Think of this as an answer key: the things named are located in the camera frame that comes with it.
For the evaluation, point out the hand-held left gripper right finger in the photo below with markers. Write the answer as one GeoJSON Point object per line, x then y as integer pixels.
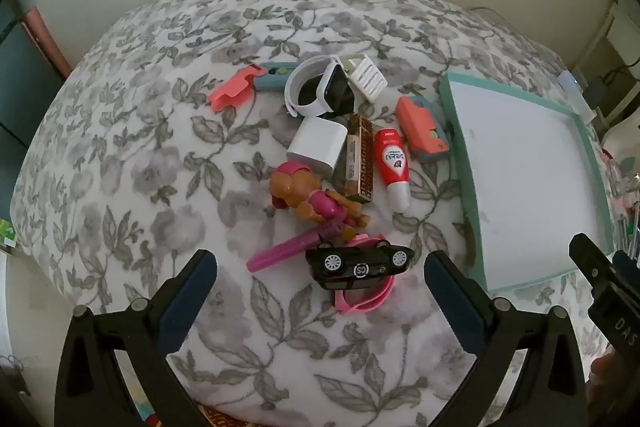
{"type": "Point", "coordinates": [452, 302]}

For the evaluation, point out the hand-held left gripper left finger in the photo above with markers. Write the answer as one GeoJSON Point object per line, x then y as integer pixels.
{"type": "Point", "coordinates": [187, 307]}

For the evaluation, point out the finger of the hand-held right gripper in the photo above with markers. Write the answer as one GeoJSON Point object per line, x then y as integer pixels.
{"type": "Point", "coordinates": [627, 263]}
{"type": "Point", "coordinates": [590, 259]}

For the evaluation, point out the pink smartwatch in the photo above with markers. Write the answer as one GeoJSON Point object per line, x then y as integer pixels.
{"type": "Point", "coordinates": [360, 302]}

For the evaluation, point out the teal shallow box tray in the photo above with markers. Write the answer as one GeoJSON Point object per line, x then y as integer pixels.
{"type": "Point", "coordinates": [525, 187]}

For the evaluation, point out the magenta plastic stick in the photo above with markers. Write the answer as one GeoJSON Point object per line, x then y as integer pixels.
{"type": "Point", "coordinates": [280, 254]}

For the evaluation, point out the black toy car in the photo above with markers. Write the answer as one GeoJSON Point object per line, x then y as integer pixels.
{"type": "Point", "coordinates": [350, 267]}

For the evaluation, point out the red and white bottle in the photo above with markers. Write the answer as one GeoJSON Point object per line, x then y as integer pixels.
{"type": "Point", "coordinates": [390, 157]}

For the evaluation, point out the pink toy dog figure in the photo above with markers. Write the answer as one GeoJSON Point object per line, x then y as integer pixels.
{"type": "Point", "coordinates": [310, 207]}

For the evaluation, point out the gold patterned bar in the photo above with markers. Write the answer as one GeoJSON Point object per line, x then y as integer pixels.
{"type": "Point", "coordinates": [357, 157]}

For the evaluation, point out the coral and blue case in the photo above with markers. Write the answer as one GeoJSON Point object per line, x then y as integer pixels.
{"type": "Point", "coordinates": [415, 122]}
{"type": "Point", "coordinates": [232, 89]}

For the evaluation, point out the white charger block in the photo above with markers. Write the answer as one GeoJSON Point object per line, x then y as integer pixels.
{"type": "Point", "coordinates": [312, 142]}

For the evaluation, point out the white hair claw clip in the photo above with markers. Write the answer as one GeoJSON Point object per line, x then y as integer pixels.
{"type": "Point", "coordinates": [367, 74]}

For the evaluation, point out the white smartwatch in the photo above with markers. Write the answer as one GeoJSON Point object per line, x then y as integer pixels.
{"type": "Point", "coordinates": [295, 82]}

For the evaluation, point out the person's right hand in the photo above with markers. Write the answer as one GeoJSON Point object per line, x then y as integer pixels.
{"type": "Point", "coordinates": [602, 369]}

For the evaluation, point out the grey floral blanket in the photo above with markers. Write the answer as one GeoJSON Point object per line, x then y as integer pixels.
{"type": "Point", "coordinates": [150, 157]}

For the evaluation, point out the white oblong device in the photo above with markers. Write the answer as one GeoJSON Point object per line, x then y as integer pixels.
{"type": "Point", "coordinates": [572, 94]}

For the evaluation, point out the reddish brown board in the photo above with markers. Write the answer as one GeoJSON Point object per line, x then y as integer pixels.
{"type": "Point", "coordinates": [47, 44]}

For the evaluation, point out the white furniture frame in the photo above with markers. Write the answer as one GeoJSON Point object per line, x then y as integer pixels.
{"type": "Point", "coordinates": [625, 22]}

